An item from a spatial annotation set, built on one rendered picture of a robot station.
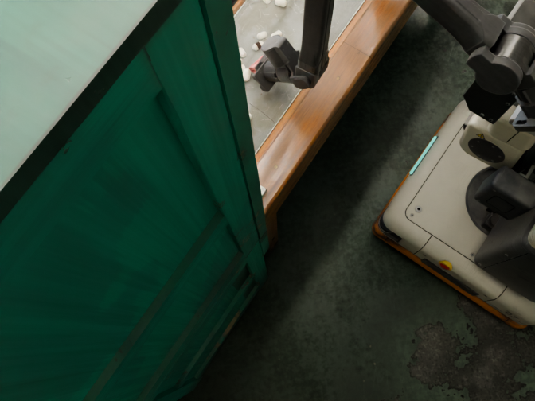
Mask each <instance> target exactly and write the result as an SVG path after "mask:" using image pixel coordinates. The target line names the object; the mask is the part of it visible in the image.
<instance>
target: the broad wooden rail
mask: <svg viewBox="0 0 535 401"><path fill-rule="evenodd" d="M417 6H418V5H417V4H416V3H415V2H414V1H413V0H365V2H364V3H363V5H362V6H361V8H360V9H359V11H358V12H357V13H356V14H355V16H354V17H353V19H352V20H351V22H350V23H349V24H348V25H347V27H346V29H345V30H344V31H343V33H342V35H341V36H340V37H339V38H338V40H337V41H336V42H335V44H334V46H333V47H332V48H331V50H330V51H329V55H328V57H329V58H330V59H329V64H328V68H327V69H326V71H325V72H324V73H323V75H322V77H321V78H320V80H319V81H318V82H317V84H316V85H315V87H314V88H312V89H309V88H308V89H302V91H301V92H300V93H299V94H298V96H297V97H296V99H295V100H294V102H293V103H292V105H290V107H289V108H288V110H287V111H286V113H285V114H284V116H283V117H282V118H281V120H280V121H279V122H278V124H277V125H276V127H275V129H274V130H273V131H272V132H271V134H270V135H269V136H268V138H267V140H266V141H265V142H264V144H263V145H262V146H261V147H260V149H259V151H258V152H257V153H256V155H255V157H256V164H257V169H258V174H259V179H260V185H261V186H263V187H264V188H265V189H267V192H266V193H265V194H264V196H263V197H262V201H263V207H264V215H265V223H266V227H267V226H268V225H269V223H270V222H271V220H272V218H273V217H274V216H275V214H276V213H277V212H278V210H279V208H280V207H281V205H282V204H283V202H284V201H285V200H286V199H287V197H288V195H289V194H290V192H291V190H292V189H293V188H294V187H295V185H296V183H297V182H298V181H299V179H300V177H301V176H302V175H303V173H304V172H305V170H306V169H307V167H308V165H309V164H310V163H311V162H312V160H313V159H314V157H315V155H316V154H317V153H318V151H319V150H320V148H321V147H322V145H323V144H324V142H325V141H326V140H327V138H328V137H329V135H330V133H331V131H332V130H333V129H334V128H335V127H336V125H337V124H338V122H339V120H340V119H341V117H342V116H343V115H344V113H345V112H346V110H347V109H348V107H349V106H350V104H351V103H352V102H353V100H354V98H355V97H356V95H357V94H358V92H359V91H360V90H361V88H362V87H363V85H364V84H365V82H366V81H367V79H368V78H369V76H370V75H371V73H372V72H373V70H374V69H375V67H376V66H377V65H378V63H379V62H380V60H381V58H382V57H383V56H384V54H385V53H386V52H387V50H388V49H389V47H390V45H391V44H392V43H393V41H394V40H395V38H396V36H397V35H398V34H399V32H400V31H401V30H402V28H403V27H404V25H405V23H406V22H407V20H408V19H409V18H410V17H411V15H412V13H413V12H414V10H415V9H416V7H417Z"/></svg>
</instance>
